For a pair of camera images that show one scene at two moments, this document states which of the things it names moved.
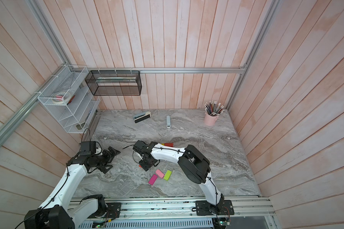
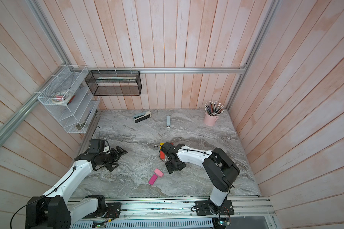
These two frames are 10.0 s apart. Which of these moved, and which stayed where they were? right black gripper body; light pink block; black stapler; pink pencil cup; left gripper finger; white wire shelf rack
Moved: right black gripper body; left gripper finger
Stayed: white wire shelf rack; black stapler; pink pencil cup; light pink block
